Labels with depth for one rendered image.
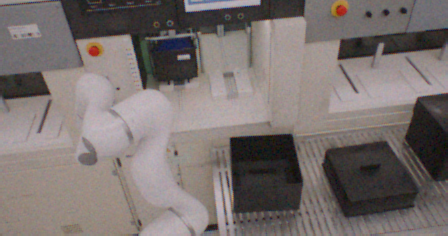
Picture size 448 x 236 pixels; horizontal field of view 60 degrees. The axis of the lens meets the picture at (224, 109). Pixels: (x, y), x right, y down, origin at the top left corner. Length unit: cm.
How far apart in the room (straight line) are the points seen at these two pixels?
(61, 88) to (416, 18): 148
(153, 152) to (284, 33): 78
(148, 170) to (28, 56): 84
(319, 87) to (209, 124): 54
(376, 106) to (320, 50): 49
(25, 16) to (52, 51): 16
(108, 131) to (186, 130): 98
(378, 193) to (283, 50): 67
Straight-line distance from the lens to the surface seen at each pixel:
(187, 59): 197
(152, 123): 94
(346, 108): 197
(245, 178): 174
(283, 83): 167
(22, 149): 205
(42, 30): 158
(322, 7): 158
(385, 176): 172
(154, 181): 100
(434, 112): 184
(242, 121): 185
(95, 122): 90
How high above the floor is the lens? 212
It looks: 41 degrees down
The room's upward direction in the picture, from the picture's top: 4 degrees counter-clockwise
